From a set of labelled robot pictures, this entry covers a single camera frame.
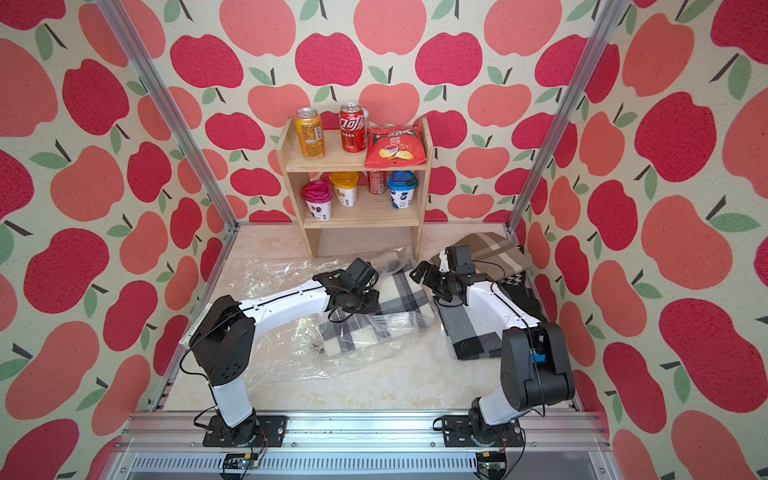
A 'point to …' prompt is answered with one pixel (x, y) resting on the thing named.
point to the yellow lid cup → (345, 185)
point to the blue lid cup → (401, 185)
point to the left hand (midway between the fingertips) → (379, 311)
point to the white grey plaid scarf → (404, 310)
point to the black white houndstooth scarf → (514, 280)
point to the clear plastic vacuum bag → (311, 345)
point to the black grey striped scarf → (472, 340)
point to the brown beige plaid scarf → (494, 256)
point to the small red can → (377, 182)
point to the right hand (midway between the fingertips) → (422, 284)
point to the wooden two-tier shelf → (376, 214)
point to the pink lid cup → (317, 194)
